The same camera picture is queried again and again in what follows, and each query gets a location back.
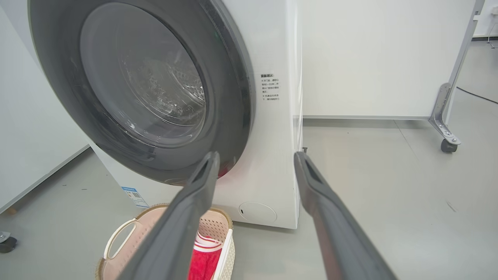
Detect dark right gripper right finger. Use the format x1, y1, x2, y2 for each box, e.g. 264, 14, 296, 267
294, 151, 397, 280

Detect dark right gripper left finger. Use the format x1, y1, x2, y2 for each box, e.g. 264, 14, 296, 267
117, 151, 221, 280

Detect red basketball jersey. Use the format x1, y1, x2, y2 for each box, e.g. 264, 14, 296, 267
188, 231, 223, 280

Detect round black glass washer door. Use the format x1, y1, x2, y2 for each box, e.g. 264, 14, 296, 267
28, 0, 255, 185

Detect cream perforated laundry basket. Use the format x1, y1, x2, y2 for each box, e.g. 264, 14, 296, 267
95, 203, 236, 280

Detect white front-load washing machine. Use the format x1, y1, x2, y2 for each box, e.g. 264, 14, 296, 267
27, 0, 304, 230

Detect stainless steel washer drum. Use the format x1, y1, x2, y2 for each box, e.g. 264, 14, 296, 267
117, 51, 207, 125

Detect blue energy label sticker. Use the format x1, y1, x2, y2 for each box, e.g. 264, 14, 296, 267
121, 187, 149, 208

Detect round white filter cover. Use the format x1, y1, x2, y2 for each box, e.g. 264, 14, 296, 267
238, 201, 277, 224

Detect black text notice sticker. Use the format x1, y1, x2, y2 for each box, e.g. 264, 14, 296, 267
260, 73, 281, 102

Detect white partition panel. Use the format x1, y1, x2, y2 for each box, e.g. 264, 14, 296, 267
300, 0, 477, 119
0, 6, 91, 214

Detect metal partition leg bracket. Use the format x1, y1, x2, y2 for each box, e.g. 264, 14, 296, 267
429, 0, 486, 145

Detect black floor cable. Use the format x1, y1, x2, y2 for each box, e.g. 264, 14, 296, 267
457, 86, 498, 105

